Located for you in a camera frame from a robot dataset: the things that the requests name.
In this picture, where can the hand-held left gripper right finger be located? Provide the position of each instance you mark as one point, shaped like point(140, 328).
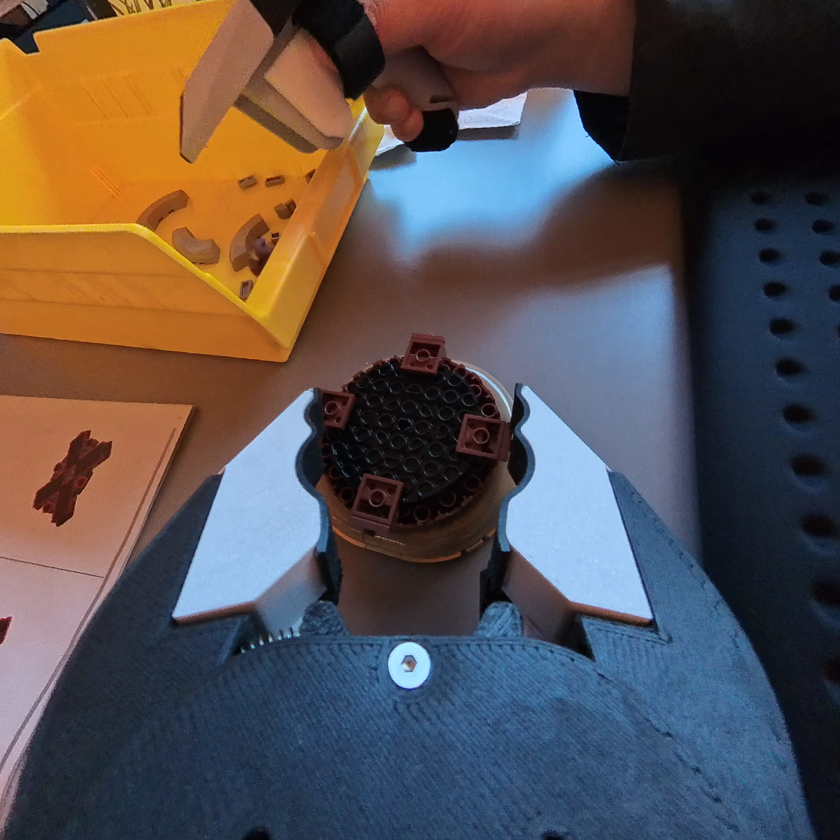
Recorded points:
point(578, 524)

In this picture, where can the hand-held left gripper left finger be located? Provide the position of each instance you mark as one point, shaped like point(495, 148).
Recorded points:
point(256, 524)

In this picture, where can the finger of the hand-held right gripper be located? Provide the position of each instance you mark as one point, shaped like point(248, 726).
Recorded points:
point(301, 91)
point(223, 72)

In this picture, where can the round toy brick model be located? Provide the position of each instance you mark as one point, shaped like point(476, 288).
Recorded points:
point(414, 439)

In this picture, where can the yellow plastic bin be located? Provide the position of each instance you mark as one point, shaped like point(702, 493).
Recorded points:
point(79, 288)

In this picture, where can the person's right forearm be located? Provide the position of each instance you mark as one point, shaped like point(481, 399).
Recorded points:
point(721, 72)

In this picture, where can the person's right hand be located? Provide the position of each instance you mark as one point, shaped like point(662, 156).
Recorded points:
point(512, 45)

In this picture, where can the scattered loose toy bricks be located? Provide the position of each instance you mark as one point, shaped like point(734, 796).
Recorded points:
point(194, 245)

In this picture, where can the open instruction booklet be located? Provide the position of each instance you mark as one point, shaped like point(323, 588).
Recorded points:
point(79, 557)

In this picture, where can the black dotted mat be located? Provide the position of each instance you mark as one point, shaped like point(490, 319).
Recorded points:
point(774, 458)

